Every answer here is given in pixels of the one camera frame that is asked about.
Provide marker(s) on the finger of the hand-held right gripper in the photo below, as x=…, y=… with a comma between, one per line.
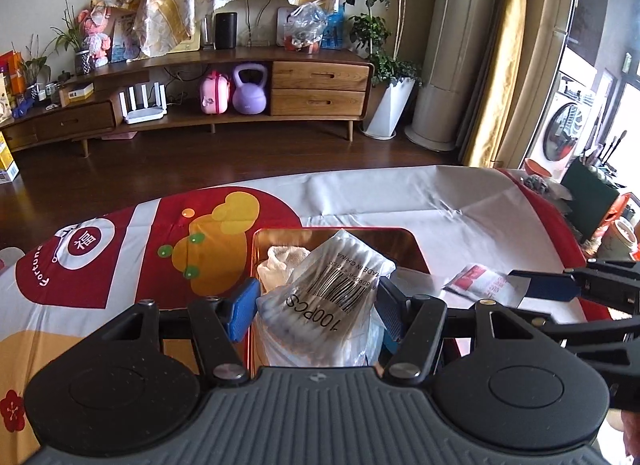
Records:
x=550, y=287
x=590, y=332

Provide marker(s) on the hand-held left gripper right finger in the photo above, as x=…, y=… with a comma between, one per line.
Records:
x=392, y=305

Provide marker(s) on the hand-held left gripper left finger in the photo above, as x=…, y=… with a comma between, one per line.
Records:
x=245, y=305

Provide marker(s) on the cream white cloth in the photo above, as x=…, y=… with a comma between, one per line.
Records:
x=282, y=265

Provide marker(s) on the bag of cotton swabs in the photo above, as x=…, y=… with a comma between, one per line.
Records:
x=320, y=295

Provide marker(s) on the red and white sachet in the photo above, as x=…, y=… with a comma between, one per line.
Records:
x=475, y=282

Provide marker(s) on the green mug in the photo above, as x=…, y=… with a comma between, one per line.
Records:
x=617, y=240

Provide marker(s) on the green brush holder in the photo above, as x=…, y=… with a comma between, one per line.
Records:
x=590, y=200

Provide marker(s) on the orange plastic stool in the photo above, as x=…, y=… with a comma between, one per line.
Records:
x=622, y=207

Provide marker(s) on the pink bowl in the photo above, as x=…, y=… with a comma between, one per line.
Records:
x=537, y=167

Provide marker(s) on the white washing machine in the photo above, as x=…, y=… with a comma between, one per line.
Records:
x=562, y=125

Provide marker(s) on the white planter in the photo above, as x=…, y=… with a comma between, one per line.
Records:
x=392, y=107

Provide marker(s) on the pink toy suitcase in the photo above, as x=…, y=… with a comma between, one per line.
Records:
x=215, y=95

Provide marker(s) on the purple kettlebell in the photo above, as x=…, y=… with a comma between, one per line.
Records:
x=249, y=92

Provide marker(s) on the white router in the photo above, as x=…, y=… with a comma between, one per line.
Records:
x=144, y=107

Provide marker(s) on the wooden tv cabinet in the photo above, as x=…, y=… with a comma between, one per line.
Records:
x=320, y=80

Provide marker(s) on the yellow curtain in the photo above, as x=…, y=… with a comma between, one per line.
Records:
x=515, y=45

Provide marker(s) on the covered standing air conditioner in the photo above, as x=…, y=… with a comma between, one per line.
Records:
x=460, y=45

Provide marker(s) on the small cream box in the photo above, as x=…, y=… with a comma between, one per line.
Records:
x=81, y=92

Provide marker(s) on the glass vase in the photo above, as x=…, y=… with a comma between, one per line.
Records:
x=208, y=32

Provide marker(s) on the black cylinder speaker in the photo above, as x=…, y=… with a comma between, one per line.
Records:
x=226, y=30

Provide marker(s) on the blue toy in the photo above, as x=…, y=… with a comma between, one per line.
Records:
x=334, y=32

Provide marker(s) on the yellow carton box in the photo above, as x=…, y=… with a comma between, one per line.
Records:
x=7, y=157

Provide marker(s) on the clear plastic bag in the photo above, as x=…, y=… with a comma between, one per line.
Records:
x=305, y=27

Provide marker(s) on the pink plush doll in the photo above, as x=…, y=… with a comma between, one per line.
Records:
x=95, y=32

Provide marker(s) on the potted orchid plant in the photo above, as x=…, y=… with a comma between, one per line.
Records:
x=75, y=40

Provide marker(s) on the orange gift boxes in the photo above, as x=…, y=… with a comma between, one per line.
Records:
x=10, y=72

